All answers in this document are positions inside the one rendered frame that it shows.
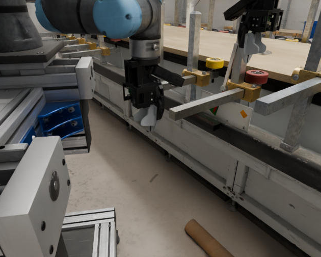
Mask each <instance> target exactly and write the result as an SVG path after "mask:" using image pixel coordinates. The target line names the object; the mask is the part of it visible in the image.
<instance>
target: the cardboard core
mask: <svg viewBox="0 0 321 257"><path fill-rule="evenodd" d="M184 230H185V231H186V232H187V233H188V234H189V235H190V236H191V237H192V238H193V239H194V240H195V241H196V242H197V243H198V244H199V245H200V246H201V247H202V248H203V250H204V251H205V252H206V253H207V254H208V255H209V256H210V257H234V256H233V255H232V254H231V253H230V252H229V251H228V250H227V249H226V248H225V247H223V246H222V245H221V244H220V243H219V242H218V241H217V240H216V239H215V238H214V237H213V236H212V235H211V234H210V233H209V232H207V231H206V230H205V229H204V228H203V227H202V226H201V225H200V224H199V223H198V222H197V221H196V220H195V219H192V220H190V221H189V222H188V223H187V224H186V226H185V228H184Z"/></svg>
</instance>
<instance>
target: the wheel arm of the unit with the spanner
mask: <svg viewBox="0 0 321 257"><path fill-rule="evenodd" d="M244 91H245V90H244V89H241V88H235V89H232V90H229V91H226V92H222V93H219V94H216V95H213V96H209V97H206V98H203V99H199V100H196V101H193V102H190V103H187V104H184V105H180V106H177V107H174V108H170V109H169V118H171V119H173V120H174V121H176V120H180V119H182V118H185V117H188V116H191V115H194V114H197V113H200V112H203V111H206V110H208V109H211V108H214V107H217V106H220V105H223V104H226V103H228V102H231V101H234V100H237V99H240V98H243V96H244Z"/></svg>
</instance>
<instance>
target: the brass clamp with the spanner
mask: <svg viewBox="0 0 321 257"><path fill-rule="evenodd" d="M227 86H228V90H227V91H229V90H232V89H235V88H241V89H244V90H245V91H244V96H243V98H240V99H242V100H245V101H248V102H254V101H256V99H259V96H260V91H261V87H259V86H257V88H251V86H252V84H249V83H245V82H243V83H240V84H236V83H233V82H231V80H228V82H227Z"/></svg>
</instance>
